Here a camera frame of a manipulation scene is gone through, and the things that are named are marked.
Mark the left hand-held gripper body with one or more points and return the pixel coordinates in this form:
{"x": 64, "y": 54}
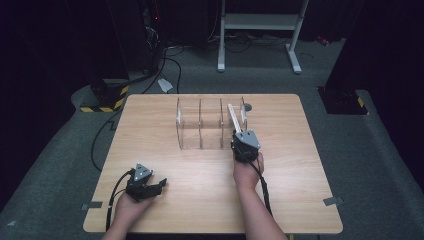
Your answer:
{"x": 140, "y": 183}

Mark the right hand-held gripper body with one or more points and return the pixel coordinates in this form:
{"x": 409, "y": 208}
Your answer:
{"x": 246, "y": 146}

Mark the white book with green leaf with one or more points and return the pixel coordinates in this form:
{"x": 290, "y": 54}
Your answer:
{"x": 234, "y": 118}

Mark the clear acrylic divider rack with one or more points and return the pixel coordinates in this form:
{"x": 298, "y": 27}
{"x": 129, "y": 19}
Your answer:
{"x": 206, "y": 123}

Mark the person's left hand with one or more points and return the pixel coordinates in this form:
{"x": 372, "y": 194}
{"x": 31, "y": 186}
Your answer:
{"x": 131, "y": 208}

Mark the person's right hand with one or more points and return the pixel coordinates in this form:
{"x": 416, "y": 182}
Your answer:
{"x": 246, "y": 175}

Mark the grey round table grommet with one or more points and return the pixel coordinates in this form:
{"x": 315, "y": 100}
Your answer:
{"x": 248, "y": 107}

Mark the grey tape strip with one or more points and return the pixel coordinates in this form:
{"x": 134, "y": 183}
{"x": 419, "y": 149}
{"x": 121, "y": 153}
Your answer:
{"x": 92, "y": 205}
{"x": 332, "y": 201}

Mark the black yellow striped stand base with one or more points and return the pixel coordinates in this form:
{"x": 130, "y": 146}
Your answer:
{"x": 345, "y": 101}
{"x": 105, "y": 100}

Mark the white plug on floor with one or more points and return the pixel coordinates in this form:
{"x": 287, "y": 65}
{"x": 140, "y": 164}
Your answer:
{"x": 165, "y": 85}

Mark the white metal stand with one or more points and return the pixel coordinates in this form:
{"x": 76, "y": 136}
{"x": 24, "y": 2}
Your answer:
{"x": 260, "y": 23}

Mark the small red object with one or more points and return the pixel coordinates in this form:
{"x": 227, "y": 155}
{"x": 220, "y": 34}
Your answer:
{"x": 322, "y": 40}

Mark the dark equipment rack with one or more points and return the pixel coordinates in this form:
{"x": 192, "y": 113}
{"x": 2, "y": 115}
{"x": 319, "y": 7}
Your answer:
{"x": 150, "y": 36}

